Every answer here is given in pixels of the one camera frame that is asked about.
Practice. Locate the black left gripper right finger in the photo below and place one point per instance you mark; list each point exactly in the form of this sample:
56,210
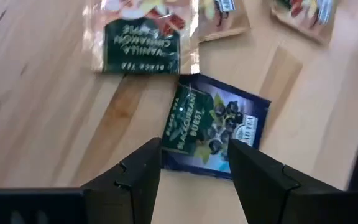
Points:
275,205

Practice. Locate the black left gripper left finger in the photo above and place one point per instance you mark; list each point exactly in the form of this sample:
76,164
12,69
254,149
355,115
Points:
120,202

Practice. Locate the blue blackcurrant tea bag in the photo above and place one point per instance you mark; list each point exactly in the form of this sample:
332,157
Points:
216,118

